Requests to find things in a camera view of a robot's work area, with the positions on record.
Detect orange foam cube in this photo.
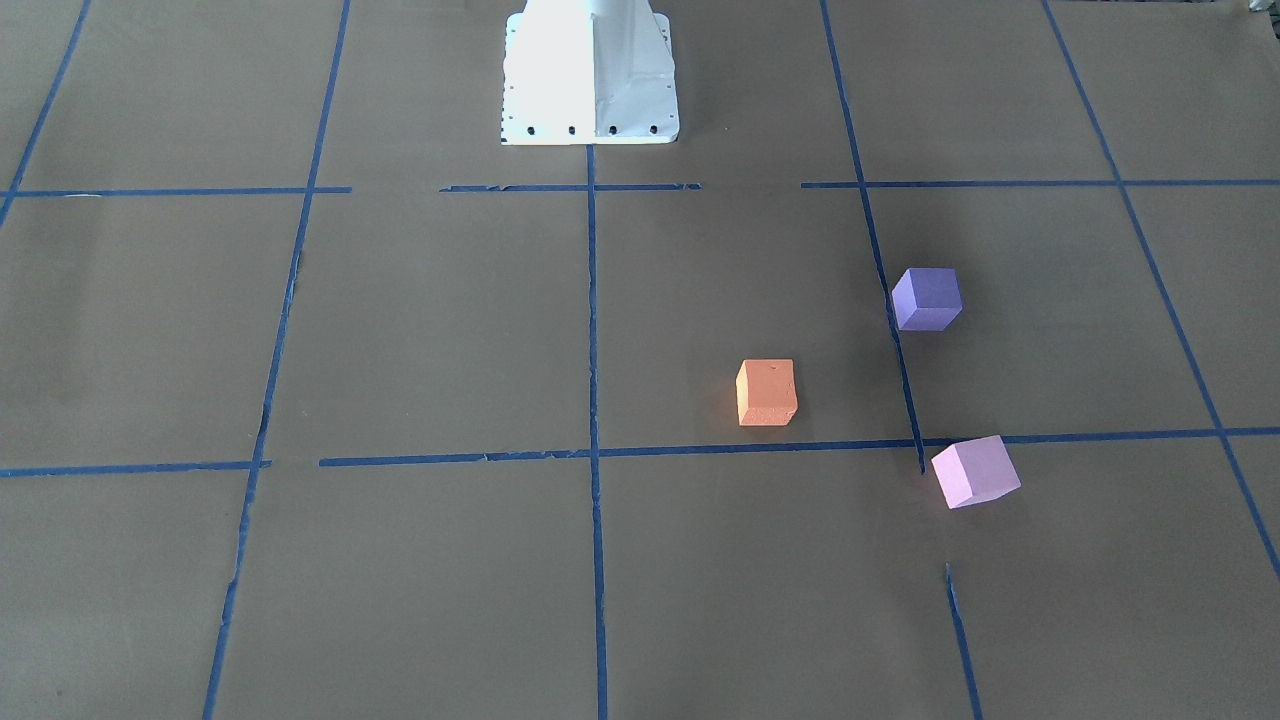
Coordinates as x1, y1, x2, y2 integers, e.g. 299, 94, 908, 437
735, 357, 797, 427

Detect purple foam cube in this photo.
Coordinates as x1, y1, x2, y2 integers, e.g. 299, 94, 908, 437
890, 266, 965, 331

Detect pink foam cube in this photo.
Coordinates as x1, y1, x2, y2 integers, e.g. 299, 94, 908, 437
931, 436, 1021, 509

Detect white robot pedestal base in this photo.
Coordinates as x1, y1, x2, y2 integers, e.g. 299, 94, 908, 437
500, 1, 681, 146

